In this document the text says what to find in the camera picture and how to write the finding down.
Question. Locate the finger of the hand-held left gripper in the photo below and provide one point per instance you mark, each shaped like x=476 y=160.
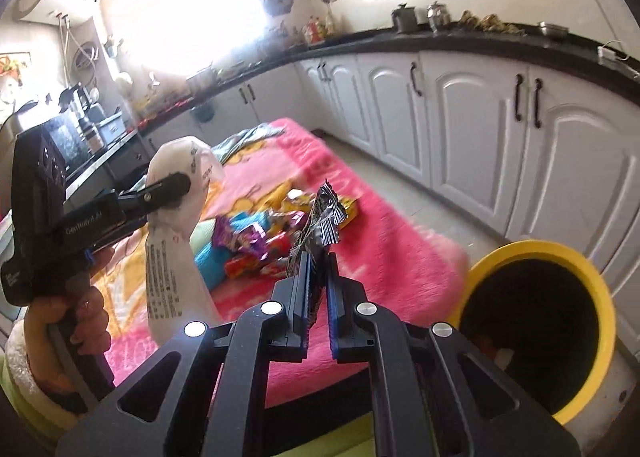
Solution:
x=160 y=189

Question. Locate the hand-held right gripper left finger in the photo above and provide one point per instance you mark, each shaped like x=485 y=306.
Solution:
x=300 y=297

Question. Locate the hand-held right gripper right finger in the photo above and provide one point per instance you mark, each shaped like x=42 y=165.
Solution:
x=332 y=309

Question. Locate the silver black foil wrapper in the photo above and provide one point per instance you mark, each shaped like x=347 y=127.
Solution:
x=320 y=222

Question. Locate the pile of colourful snack wrappers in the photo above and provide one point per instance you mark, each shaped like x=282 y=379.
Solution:
x=250 y=237

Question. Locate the white plastic bag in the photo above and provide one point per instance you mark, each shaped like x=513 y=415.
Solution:
x=170 y=277

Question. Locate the yellow black trash bin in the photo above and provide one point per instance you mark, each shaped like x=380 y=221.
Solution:
x=540 y=327

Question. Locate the person's left forearm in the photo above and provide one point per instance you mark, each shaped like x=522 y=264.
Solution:
x=25 y=377

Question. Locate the person's left hand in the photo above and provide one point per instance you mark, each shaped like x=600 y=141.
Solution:
x=92 y=317

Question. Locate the grey plastic crate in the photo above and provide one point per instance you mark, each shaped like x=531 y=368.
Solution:
x=112 y=124

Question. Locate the pink printed blanket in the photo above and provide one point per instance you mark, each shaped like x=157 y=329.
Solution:
x=390 y=247

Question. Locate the teal hanging basket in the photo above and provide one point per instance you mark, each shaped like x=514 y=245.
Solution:
x=202 y=113

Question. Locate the dark thermos bottle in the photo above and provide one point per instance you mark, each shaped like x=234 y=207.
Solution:
x=90 y=132

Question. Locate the grey blue cloth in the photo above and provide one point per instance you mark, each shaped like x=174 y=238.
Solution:
x=240 y=142

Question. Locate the black speckled appliance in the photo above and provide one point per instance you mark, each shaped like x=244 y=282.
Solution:
x=70 y=142

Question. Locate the steel stockpot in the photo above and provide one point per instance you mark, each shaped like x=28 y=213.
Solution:
x=202 y=82

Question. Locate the person's green pants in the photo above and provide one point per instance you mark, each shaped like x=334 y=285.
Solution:
x=320 y=432

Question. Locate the black electric kettle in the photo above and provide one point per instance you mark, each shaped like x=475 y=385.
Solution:
x=75 y=97

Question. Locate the group of condiment bottles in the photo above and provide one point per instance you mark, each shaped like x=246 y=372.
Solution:
x=314 y=31

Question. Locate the white kitchen cabinets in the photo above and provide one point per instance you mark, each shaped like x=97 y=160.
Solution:
x=475 y=137

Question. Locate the dark pot with lid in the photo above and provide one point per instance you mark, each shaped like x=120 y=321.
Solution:
x=404 y=19

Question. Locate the brown crumpled heap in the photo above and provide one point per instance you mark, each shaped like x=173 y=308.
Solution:
x=490 y=23

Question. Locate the metal bowl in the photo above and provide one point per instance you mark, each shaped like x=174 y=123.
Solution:
x=552 y=31

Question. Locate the white charger adapter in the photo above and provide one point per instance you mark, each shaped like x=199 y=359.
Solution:
x=607 y=54

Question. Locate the round wall fan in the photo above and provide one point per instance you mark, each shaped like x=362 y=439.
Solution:
x=278 y=3

